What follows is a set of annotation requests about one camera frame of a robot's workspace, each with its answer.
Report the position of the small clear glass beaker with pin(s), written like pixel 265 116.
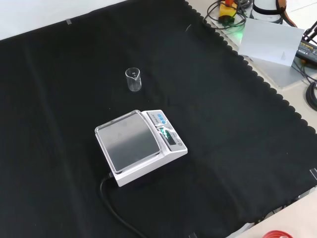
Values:
pixel 133 84

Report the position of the white electronic balance steel pan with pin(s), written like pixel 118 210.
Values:
pixel 133 143

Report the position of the black bench cloth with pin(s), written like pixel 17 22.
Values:
pixel 223 124

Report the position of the grey tape piece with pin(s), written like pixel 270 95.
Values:
pixel 69 22
pixel 192 235
pixel 313 173

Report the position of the yellow stop button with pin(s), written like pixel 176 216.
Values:
pixel 226 12

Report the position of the black power adapter yellow label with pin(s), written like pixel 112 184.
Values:
pixel 307 50

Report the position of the red round object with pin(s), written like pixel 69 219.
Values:
pixel 277 234

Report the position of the black tripod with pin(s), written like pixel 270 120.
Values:
pixel 310 32

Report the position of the grey metal base plate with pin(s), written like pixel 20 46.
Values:
pixel 280 74

